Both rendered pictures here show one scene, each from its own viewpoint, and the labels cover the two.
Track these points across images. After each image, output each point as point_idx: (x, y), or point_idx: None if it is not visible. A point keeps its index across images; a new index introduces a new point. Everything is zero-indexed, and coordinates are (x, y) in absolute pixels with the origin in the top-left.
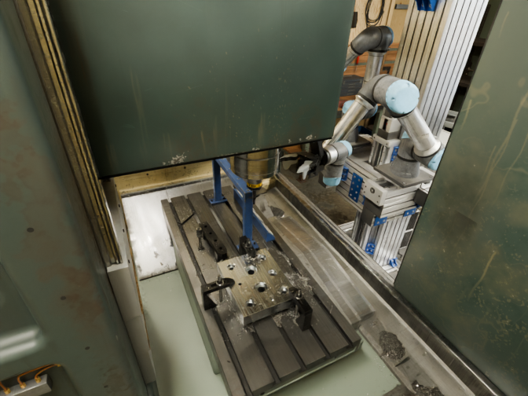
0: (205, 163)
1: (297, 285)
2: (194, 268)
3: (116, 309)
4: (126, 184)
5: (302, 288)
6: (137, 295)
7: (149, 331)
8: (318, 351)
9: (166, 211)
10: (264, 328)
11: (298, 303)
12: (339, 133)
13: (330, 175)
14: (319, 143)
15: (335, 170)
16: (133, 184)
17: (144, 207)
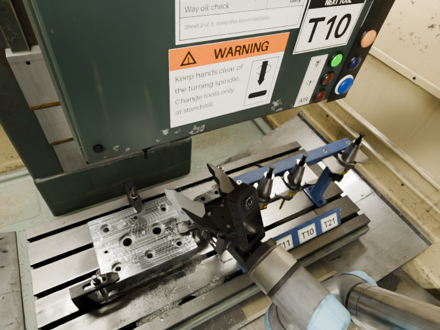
0: (384, 165)
1: (152, 301)
2: (186, 184)
3: (6, 79)
4: (308, 107)
5: (145, 308)
6: (46, 100)
7: (160, 184)
8: (45, 319)
9: (276, 149)
10: (93, 256)
11: (84, 281)
12: (393, 314)
13: (270, 307)
14: (232, 213)
15: (272, 312)
16: (312, 112)
17: (294, 137)
